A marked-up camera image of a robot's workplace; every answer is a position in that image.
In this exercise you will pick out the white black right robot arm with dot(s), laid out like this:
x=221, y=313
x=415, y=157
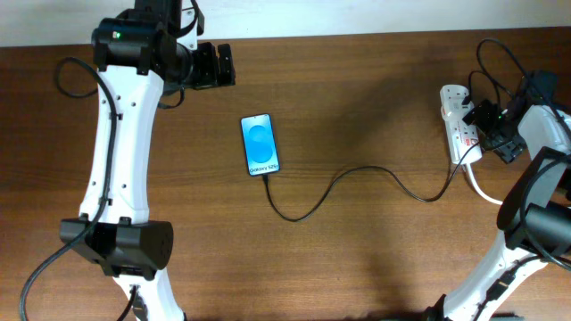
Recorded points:
x=534, y=231

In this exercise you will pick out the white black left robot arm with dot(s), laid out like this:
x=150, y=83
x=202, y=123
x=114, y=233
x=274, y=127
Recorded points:
x=146, y=52

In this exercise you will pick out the blue Galaxy smartphone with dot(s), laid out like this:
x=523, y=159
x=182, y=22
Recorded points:
x=259, y=145

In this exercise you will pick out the white USB charger adapter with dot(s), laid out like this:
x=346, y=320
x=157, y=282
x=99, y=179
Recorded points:
x=455, y=102

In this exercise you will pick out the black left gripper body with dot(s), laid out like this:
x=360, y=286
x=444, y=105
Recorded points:
x=203, y=72

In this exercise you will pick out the white power strip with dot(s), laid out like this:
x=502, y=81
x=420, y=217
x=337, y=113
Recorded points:
x=463, y=142

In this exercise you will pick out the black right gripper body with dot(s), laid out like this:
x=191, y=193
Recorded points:
x=495, y=134

